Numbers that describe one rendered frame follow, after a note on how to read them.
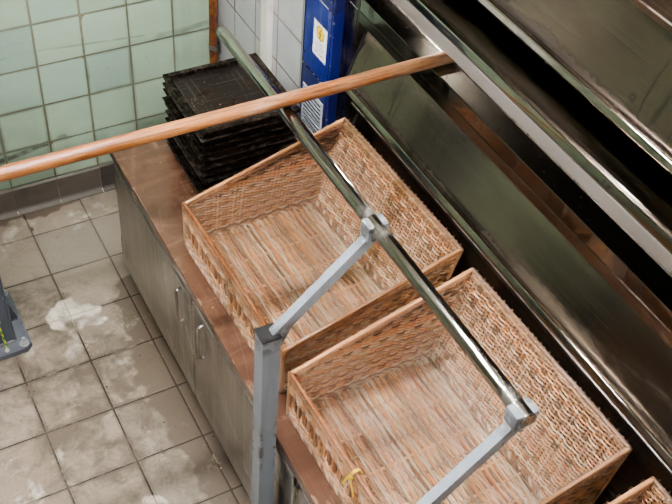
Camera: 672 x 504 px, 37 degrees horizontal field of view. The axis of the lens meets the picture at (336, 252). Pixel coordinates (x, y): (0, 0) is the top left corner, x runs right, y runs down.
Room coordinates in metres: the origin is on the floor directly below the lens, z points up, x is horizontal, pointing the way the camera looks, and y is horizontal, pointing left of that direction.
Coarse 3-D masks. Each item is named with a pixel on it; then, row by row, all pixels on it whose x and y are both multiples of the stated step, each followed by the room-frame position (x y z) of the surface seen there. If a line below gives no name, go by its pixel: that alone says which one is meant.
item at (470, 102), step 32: (384, 0) 2.19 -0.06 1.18; (384, 32) 2.09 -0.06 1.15; (416, 32) 2.06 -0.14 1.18; (448, 64) 1.94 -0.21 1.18; (448, 96) 1.85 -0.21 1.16; (480, 96) 1.83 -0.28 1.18; (480, 128) 1.75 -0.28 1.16; (512, 128) 1.73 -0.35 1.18; (512, 160) 1.65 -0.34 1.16; (544, 160) 1.63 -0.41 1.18; (544, 192) 1.55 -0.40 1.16; (576, 192) 1.54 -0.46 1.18; (576, 224) 1.46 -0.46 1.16; (608, 224) 1.45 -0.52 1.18; (608, 256) 1.38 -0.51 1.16; (640, 256) 1.37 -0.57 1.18; (640, 288) 1.30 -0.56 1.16
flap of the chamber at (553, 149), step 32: (448, 0) 1.84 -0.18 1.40; (480, 32) 1.73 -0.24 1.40; (512, 64) 1.62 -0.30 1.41; (544, 64) 1.66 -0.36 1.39; (544, 96) 1.53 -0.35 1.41; (576, 96) 1.56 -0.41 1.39; (576, 128) 1.44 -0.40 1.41; (608, 128) 1.47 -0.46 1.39; (608, 160) 1.36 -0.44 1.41; (640, 160) 1.39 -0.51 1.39; (640, 192) 1.28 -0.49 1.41; (640, 224) 1.19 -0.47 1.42
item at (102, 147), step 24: (384, 72) 1.85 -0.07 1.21; (408, 72) 1.87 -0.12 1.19; (288, 96) 1.73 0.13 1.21; (312, 96) 1.75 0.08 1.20; (192, 120) 1.61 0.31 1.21; (216, 120) 1.63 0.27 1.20; (96, 144) 1.51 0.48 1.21; (120, 144) 1.53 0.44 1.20; (0, 168) 1.41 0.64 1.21; (24, 168) 1.43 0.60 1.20; (48, 168) 1.45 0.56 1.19
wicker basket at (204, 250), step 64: (256, 192) 1.99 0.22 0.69; (320, 192) 2.09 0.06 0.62; (384, 192) 1.93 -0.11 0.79; (192, 256) 1.83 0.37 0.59; (256, 256) 1.85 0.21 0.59; (320, 256) 1.88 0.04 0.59; (384, 256) 1.84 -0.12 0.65; (448, 256) 1.67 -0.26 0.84; (256, 320) 1.54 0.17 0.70; (320, 320) 1.66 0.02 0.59
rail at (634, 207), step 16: (416, 0) 1.76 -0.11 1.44; (432, 16) 1.71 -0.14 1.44; (448, 32) 1.66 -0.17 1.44; (464, 48) 1.61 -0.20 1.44; (480, 64) 1.57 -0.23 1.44; (496, 80) 1.52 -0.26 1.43; (512, 96) 1.48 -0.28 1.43; (528, 112) 1.44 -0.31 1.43; (544, 112) 1.43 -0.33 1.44; (544, 128) 1.40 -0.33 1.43; (560, 128) 1.39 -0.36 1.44; (560, 144) 1.36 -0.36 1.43; (576, 144) 1.35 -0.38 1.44; (576, 160) 1.32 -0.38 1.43; (592, 160) 1.31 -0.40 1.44; (592, 176) 1.29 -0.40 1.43; (608, 176) 1.27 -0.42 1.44; (608, 192) 1.25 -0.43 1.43; (624, 192) 1.24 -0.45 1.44; (624, 208) 1.22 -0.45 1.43; (640, 208) 1.20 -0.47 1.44; (656, 224) 1.17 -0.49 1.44
